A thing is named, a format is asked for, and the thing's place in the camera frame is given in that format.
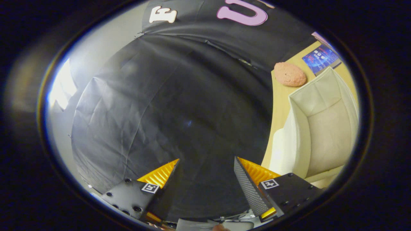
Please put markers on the dark blue printed book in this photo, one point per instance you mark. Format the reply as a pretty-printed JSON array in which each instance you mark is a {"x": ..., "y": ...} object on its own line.
[{"x": 321, "y": 59}]

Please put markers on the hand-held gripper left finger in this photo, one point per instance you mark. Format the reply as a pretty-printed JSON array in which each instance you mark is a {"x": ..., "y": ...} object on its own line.
[{"x": 167, "y": 195}]

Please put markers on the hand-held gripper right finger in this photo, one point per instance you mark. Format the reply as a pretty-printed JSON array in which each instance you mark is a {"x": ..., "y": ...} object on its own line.
[{"x": 252, "y": 195}]

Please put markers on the cream fabric storage box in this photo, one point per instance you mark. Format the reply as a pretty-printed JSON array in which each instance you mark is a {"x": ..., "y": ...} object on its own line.
[{"x": 324, "y": 138}]

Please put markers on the orange fuzzy sponge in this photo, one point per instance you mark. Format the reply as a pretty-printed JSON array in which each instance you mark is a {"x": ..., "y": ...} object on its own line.
[{"x": 290, "y": 74}]

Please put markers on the pink cover book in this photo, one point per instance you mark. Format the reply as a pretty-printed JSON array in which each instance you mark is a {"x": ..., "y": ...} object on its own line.
[{"x": 322, "y": 38}]

